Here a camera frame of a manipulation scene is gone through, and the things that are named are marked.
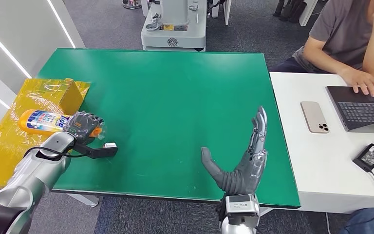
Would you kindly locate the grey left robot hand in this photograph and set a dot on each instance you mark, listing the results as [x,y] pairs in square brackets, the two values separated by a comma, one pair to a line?
[80,126]

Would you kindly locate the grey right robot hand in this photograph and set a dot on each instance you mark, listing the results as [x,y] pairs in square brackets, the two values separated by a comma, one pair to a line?
[242,177]

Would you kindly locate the orange detergent bottle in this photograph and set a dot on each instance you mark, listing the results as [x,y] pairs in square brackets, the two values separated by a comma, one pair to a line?
[40,121]

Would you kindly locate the white robot base machine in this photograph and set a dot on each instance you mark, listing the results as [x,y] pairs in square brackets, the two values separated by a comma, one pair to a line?
[174,35]

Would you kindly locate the person's right forearm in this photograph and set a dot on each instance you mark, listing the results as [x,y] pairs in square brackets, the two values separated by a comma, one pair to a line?
[325,64]

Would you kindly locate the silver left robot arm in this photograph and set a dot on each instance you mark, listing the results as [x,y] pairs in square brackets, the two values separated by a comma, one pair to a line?
[35,174]

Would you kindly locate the white table leg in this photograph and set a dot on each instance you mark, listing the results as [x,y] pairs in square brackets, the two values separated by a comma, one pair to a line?
[83,200]

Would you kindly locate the yellow taped cardboard box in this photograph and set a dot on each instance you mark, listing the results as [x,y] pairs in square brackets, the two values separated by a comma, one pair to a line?
[9,151]

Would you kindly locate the beige smartphone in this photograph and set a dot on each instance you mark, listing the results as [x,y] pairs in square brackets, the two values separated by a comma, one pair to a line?
[314,117]

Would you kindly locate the black power adapter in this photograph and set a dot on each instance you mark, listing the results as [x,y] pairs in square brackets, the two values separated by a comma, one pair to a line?
[369,157]

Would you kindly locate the chrome chair base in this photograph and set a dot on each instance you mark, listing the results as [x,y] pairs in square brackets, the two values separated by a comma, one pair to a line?
[131,4]

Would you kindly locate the person's leg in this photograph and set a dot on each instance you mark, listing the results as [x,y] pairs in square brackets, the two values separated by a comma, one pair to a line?
[367,223]

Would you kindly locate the dark grey laptop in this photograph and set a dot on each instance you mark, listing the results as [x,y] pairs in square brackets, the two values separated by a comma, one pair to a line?
[364,111]

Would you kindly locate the person's right hand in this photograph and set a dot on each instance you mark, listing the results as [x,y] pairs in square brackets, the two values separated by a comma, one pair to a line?
[362,82]

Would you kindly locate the person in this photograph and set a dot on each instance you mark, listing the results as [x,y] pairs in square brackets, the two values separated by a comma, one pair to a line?
[342,32]

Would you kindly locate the white furniture leg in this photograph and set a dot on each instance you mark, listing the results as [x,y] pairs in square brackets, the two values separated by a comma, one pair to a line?
[309,13]

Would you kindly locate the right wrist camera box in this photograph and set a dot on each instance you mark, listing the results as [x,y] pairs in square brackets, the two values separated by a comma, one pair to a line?
[242,208]

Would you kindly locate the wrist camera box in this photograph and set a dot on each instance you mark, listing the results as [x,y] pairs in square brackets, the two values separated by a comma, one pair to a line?
[242,208]
[98,151]

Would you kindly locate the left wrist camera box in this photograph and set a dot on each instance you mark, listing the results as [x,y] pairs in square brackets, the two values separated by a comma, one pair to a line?
[98,151]

